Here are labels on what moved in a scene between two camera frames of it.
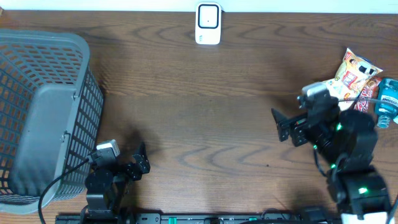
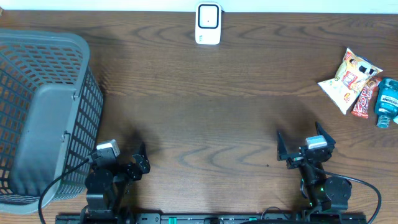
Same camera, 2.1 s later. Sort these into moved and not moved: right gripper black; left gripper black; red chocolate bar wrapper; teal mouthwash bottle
Moved: right gripper black
Not moved: red chocolate bar wrapper; left gripper black; teal mouthwash bottle
